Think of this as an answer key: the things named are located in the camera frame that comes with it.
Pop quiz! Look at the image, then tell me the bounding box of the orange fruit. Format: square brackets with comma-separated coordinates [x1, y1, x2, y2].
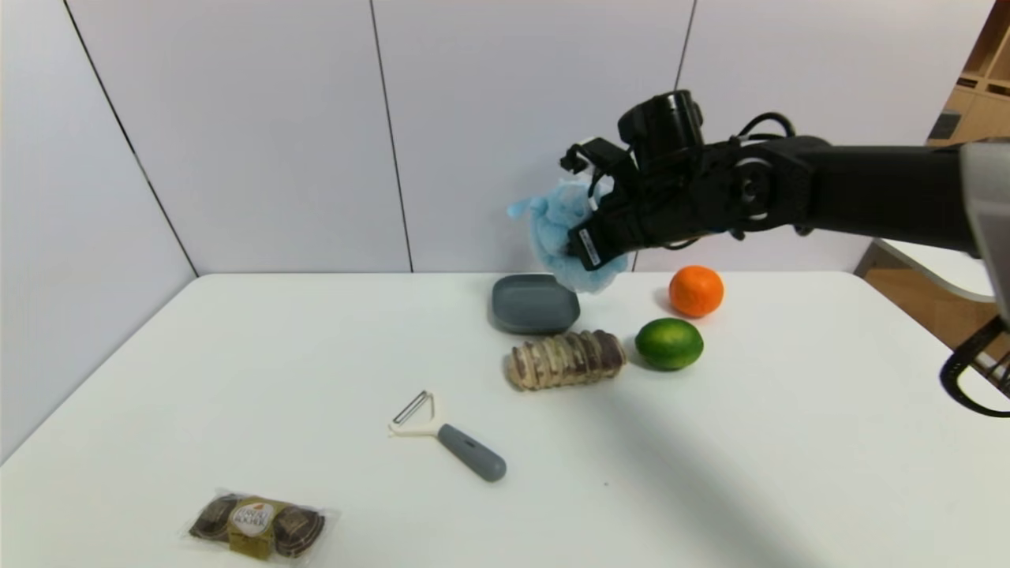
[669, 265, 725, 319]

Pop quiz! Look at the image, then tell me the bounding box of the grey-blue square dish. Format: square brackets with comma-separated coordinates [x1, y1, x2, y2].
[489, 274, 582, 335]

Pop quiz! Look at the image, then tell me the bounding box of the Ferrero Rocher chocolate pack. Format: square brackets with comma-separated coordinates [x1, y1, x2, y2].
[183, 489, 339, 562]

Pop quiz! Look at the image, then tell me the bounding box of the blue mesh bath sponge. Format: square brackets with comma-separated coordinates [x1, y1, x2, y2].
[507, 180, 630, 294]

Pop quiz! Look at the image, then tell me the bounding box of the wooden shelf unit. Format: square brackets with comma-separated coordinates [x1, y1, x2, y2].
[927, 0, 1010, 143]

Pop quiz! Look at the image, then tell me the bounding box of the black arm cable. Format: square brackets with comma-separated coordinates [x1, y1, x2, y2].
[939, 316, 1010, 417]

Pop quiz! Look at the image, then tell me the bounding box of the white side table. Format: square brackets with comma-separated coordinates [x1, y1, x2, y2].
[856, 237, 997, 305]

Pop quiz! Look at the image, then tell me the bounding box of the black camera cable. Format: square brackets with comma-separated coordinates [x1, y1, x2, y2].
[734, 112, 796, 147]

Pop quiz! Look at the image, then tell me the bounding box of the sliced brown bread loaf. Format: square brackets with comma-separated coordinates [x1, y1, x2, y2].
[506, 329, 628, 391]

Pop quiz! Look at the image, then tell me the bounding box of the green lime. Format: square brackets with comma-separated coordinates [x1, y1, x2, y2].
[634, 317, 704, 370]

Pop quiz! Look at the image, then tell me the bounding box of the white peeler grey handle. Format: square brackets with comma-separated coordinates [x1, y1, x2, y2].
[387, 390, 507, 482]

